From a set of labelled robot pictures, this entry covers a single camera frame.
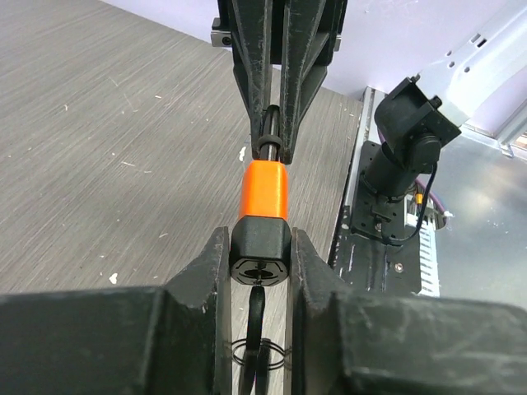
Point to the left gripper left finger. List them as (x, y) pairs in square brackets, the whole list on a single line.
[(169, 339)]

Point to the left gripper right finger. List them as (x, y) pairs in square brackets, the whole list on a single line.
[(344, 341)]

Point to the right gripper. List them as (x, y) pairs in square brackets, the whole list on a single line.
[(301, 35)]

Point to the black keys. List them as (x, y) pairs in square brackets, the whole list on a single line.
[(256, 356)]

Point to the black orange key bunch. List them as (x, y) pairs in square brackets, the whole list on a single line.
[(261, 238)]

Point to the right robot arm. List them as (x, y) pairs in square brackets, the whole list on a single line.
[(423, 113)]

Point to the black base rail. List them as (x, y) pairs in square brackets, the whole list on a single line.
[(382, 246)]

